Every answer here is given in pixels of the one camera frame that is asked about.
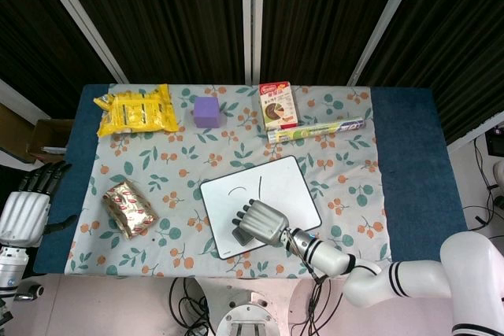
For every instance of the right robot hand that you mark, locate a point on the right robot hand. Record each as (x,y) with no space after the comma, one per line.
(264,222)

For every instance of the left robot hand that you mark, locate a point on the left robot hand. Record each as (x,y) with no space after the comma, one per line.
(23,218)

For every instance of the grey whiteboard eraser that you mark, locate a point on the grey whiteboard eraser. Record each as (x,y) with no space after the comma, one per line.
(243,237)

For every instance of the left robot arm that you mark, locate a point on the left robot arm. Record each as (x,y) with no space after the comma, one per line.
(12,269)

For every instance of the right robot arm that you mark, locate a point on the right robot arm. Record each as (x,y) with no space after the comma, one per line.
(327,255)

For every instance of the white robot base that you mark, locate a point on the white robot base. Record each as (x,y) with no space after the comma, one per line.
(248,316)

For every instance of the cardboard box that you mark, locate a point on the cardboard box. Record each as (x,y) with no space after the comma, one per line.
(47,135)

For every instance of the brown wooden panel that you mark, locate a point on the brown wooden panel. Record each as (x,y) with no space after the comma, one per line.
(12,127)

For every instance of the cling film roll box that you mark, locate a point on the cling film roll box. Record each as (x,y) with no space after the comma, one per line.
(315,130)

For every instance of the gold foil tea packet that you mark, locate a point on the gold foil tea packet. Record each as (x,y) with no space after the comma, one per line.
(130,210)

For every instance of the floral tablecloth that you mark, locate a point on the floral tablecloth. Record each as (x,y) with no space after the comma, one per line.
(177,155)

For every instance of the red and white biscuit box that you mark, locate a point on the red and white biscuit box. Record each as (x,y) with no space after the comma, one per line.
(279,108)

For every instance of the purple foam cube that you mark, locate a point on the purple foam cube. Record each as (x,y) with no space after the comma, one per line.
(206,113)

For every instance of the yellow snack bag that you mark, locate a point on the yellow snack bag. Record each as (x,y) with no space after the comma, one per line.
(138,111)

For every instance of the blue table mat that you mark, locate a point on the blue table mat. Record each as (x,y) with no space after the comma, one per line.
(413,147)

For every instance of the black pleated curtain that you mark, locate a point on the black pleated curtain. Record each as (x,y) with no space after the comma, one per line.
(464,37)
(323,17)
(23,37)
(165,17)

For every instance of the white board with black frame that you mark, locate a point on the white board with black frame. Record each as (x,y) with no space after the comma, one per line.
(283,182)

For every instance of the white frame post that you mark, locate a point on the white frame post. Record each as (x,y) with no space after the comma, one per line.
(252,17)
(388,9)
(78,17)

